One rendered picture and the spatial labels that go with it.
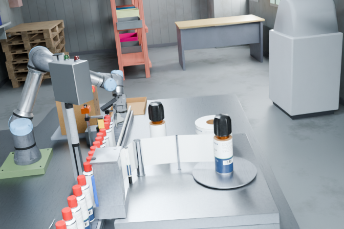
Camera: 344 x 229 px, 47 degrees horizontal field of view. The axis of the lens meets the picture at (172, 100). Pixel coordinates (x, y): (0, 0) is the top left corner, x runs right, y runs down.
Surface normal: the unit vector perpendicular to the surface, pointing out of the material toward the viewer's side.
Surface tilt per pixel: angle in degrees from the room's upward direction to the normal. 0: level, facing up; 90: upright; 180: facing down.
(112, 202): 90
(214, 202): 0
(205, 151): 90
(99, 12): 90
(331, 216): 0
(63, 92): 90
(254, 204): 0
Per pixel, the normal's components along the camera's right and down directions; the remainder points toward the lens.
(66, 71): -0.58, 0.31
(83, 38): 0.10, 0.31
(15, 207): -0.08, -0.94
